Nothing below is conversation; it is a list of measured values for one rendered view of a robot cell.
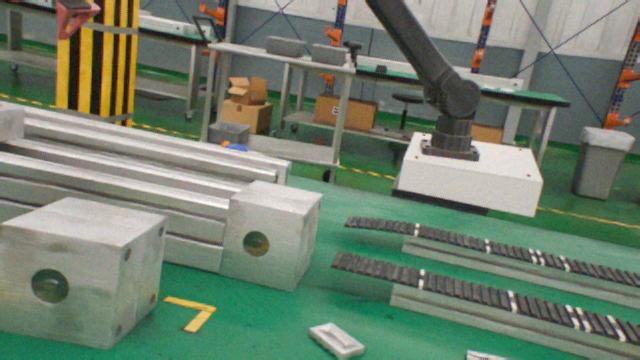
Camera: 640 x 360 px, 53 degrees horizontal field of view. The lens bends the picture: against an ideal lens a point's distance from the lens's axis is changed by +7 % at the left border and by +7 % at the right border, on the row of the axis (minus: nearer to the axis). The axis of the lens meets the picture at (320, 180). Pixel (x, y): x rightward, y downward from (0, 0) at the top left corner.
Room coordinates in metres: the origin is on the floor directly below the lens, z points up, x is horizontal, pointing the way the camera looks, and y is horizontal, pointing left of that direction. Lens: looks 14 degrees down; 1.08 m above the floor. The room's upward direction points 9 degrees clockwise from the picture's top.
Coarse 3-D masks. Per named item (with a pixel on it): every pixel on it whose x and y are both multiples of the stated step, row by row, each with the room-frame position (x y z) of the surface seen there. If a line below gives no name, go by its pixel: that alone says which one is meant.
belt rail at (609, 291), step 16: (416, 240) 0.84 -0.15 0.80; (432, 240) 0.83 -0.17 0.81; (432, 256) 0.83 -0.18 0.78; (448, 256) 0.83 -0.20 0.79; (464, 256) 0.83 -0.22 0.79; (480, 256) 0.82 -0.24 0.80; (496, 256) 0.82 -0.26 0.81; (496, 272) 0.82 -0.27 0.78; (512, 272) 0.81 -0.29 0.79; (528, 272) 0.81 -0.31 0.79; (544, 272) 0.81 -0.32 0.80; (560, 272) 0.80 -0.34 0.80; (560, 288) 0.80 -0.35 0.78; (576, 288) 0.80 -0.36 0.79; (592, 288) 0.80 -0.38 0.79; (608, 288) 0.80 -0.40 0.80; (624, 288) 0.79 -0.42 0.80; (624, 304) 0.79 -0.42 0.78
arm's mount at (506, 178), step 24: (480, 144) 1.43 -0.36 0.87; (408, 168) 1.22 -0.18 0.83; (432, 168) 1.21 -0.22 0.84; (456, 168) 1.20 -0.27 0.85; (480, 168) 1.22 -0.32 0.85; (504, 168) 1.24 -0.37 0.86; (528, 168) 1.26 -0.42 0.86; (432, 192) 1.21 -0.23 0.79; (456, 192) 1.20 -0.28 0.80; (480, 192) 1.19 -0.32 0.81; (504, 192) 1.18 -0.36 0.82; (528, 192) 1.18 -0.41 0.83
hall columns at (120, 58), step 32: (96, 0) 3.73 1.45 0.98; (128, 0) 3.90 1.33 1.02; (96, 32) 3.73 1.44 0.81; (128, 32) 3.91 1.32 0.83; (64, 64) 3.76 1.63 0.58; (96, 64) 3.73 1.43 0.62; (128, 64) 3.93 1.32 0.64; (64, 96) 3.76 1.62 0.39; (96, 96) 3.73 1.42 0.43; (128, 96) 3.95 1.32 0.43
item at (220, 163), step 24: (24, 120) 0.91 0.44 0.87; (48, 120) 0.98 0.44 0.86; (72, 120) 0.98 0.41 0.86; (72, 144) 0.91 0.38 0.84; (96, 144) 0.89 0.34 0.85; (120, 144) 0.88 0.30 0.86; (144, 144) 0.89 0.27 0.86; (168, 144) 0.95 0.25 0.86; (192, 144) 0.94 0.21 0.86; (168, 168) 0.87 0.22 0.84; (192, 168) 0.88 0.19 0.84; (216, 168) 0.86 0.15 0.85; (240, 168) 0.85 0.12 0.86; (264, 168) 0.86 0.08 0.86; (288, 168) 0.93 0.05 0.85
